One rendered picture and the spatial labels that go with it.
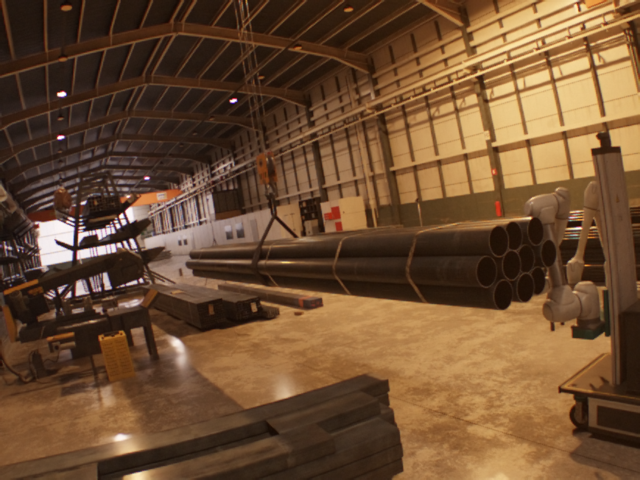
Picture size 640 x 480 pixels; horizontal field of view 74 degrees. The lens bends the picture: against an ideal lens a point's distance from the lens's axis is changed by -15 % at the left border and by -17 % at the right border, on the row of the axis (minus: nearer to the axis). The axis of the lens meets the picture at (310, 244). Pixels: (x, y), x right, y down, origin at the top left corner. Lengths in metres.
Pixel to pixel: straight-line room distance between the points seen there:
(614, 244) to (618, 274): 0.18
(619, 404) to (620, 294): 0.66
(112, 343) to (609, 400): 5.54
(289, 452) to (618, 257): 2.19
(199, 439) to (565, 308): 2.26
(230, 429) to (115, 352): 3.78
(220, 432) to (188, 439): 0.20
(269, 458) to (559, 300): 1.82
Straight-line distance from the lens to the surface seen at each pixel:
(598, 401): 3.24
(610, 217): 3.10
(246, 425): 3.06
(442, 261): 2.67
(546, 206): 3.00
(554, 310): 2.97
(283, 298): 10.15
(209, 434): 3.02
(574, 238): 7.96
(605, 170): 3.11
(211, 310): 8.75
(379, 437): 2.82
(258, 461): 2.57
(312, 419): 2.94
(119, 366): 6.66
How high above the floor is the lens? 1.64
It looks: 3 degrees down
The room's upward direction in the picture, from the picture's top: 10 degrees counter-clockwise
